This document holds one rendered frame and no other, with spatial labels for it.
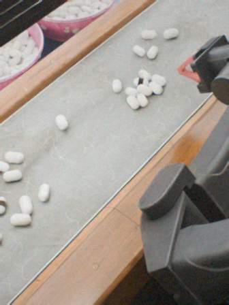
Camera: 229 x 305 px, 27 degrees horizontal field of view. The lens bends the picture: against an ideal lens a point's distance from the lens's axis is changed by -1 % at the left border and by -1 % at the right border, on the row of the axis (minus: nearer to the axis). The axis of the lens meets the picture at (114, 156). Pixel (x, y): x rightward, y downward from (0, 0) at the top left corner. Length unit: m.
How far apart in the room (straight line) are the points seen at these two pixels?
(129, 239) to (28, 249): 0.18
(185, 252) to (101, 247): 0.40
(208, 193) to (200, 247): 0.11
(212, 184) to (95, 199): 0.40
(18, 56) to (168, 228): 0.79
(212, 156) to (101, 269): 0.33
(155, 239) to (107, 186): 0.45
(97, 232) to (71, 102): 0.34
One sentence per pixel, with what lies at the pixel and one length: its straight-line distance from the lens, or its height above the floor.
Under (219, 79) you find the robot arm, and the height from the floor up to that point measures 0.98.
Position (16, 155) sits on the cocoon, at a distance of 0.95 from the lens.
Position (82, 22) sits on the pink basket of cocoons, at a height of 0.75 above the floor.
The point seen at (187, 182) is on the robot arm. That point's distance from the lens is 0.52.
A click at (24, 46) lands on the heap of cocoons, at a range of 1.22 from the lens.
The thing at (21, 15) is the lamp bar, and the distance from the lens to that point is 0.75.
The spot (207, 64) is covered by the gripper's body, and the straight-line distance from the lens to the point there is 0.87.
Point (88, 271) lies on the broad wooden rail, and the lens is 0.81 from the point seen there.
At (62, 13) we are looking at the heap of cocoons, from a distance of 1.29.
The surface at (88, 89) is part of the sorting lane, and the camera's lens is 1.08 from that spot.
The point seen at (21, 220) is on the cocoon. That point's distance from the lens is 0.87.
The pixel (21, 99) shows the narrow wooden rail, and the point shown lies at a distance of 1.05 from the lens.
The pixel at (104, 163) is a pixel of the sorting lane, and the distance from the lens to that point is 0.95.
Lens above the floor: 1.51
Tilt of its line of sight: 53 degrees down
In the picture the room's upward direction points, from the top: 1 degrees counter-clockwise
